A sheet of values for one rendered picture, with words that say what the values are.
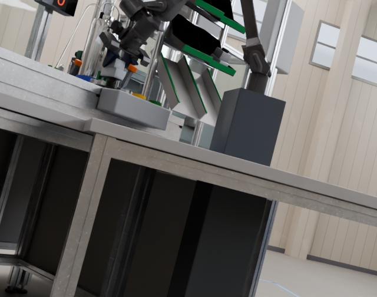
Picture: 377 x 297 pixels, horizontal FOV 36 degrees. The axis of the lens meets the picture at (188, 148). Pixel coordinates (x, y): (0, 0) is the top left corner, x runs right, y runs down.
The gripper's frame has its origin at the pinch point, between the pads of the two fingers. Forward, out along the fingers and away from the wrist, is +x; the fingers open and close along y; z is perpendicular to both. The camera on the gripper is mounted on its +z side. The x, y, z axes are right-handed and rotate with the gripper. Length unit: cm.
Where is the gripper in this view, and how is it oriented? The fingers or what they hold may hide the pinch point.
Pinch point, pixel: (115, 60)
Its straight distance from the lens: 182.2
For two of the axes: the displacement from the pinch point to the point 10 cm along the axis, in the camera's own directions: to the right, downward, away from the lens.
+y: -5.9, -2.0, -7.8
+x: -6.7, 6.6, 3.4
